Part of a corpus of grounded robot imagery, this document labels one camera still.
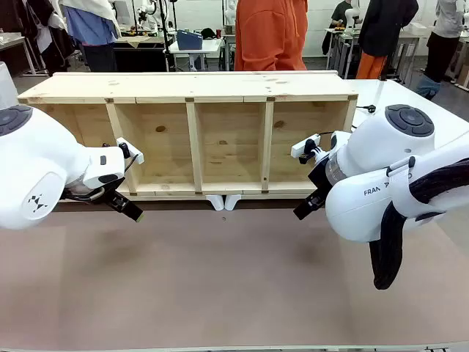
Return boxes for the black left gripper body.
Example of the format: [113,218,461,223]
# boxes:
[97,184,130,213]

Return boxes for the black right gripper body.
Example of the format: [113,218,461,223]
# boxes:
[307,157,334,202]

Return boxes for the pine wooden compartment shelf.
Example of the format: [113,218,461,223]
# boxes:
[17,70,359,202]

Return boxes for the white cylindrical appliance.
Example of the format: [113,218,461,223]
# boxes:
[0,61,19,111]

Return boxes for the person in orange hoodie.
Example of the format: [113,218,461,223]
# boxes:
[233,0,309,72]

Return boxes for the person in black top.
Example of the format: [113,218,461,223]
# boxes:
[355,0,419,80]

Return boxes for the seated person in dark shirt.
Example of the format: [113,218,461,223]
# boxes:
[330,0,355,31]

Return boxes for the dark hanging garments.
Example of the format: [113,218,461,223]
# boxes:
[7,0,76,77]

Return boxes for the person in blue shirt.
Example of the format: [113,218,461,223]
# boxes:
[59,0,122,73]

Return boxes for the white background desk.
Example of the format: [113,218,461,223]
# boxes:
[167,36,225,73]

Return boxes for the blue box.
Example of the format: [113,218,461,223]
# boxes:
[176,29,204,52]

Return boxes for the person in grey shirt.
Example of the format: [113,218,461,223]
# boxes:
[416,0,468,99]

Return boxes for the grey metal-legged table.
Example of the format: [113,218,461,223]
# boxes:
[0,32,48,78]

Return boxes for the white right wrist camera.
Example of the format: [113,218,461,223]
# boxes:
[290,134,324,165]

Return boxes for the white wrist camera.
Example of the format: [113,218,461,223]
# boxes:
[116,136,145,166]
[290,134,324,165]

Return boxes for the black left camera cable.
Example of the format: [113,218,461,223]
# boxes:
[60,141,141,203]

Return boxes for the black camera cable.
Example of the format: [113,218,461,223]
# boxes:
[317,126,353,137]
[60,141,141,203]

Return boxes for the black right camera cable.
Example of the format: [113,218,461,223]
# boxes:
[317,126,353,137]

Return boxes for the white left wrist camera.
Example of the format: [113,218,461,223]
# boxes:
[116,136,145,166]

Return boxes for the black braided cable sleeve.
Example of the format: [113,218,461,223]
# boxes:
[368,157,469,291]

